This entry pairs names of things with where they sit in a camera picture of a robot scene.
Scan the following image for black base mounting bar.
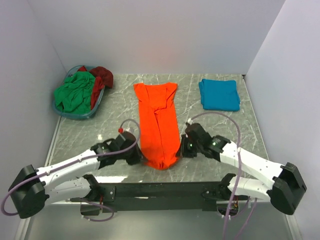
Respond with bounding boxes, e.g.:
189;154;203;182
84;181;232;212

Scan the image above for blue plastic basket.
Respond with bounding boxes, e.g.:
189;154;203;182
51;65;105;120

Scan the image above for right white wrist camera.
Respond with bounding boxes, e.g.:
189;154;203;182
185;118;193;126

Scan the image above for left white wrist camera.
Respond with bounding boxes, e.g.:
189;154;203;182
118;127;134;134

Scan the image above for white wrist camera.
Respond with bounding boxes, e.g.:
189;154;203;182
118;127;134;134
185;118;193;126

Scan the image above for green t shirt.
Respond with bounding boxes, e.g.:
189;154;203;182
53;71;96;115

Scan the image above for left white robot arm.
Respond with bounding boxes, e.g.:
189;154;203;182
8;131;144;219

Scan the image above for aluminium frame rail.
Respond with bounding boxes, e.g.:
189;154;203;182
14;182;303;240

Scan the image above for dark red t shirt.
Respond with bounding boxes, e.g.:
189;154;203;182
89;66;114;110

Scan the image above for folded blue t shirt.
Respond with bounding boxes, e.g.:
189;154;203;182
198;79;241;112

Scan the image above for orange t shirt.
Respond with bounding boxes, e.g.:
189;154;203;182
133;82;180;170

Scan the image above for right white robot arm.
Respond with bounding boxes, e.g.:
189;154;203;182
176;123;307;215

